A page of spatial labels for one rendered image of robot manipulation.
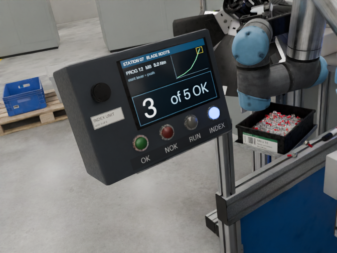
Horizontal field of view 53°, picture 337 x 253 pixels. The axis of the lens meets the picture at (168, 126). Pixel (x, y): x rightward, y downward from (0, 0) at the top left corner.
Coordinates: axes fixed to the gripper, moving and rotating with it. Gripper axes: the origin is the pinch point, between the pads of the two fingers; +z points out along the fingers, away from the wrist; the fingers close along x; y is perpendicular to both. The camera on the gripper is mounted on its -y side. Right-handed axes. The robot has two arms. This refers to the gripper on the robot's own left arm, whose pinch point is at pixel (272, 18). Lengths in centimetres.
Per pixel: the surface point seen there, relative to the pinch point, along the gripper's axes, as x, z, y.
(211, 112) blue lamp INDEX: 6, -54, 7
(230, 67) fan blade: 15.3, 9.0, 17.0
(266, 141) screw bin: 33.0, -14.8, 4.9
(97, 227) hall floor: 104, 21, 118
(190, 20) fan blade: -1.1, 32.0, 35.7
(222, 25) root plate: 3.1, 28.5, 21.8
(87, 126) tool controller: -1, -70, 20
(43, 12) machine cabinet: -32, 514, 518
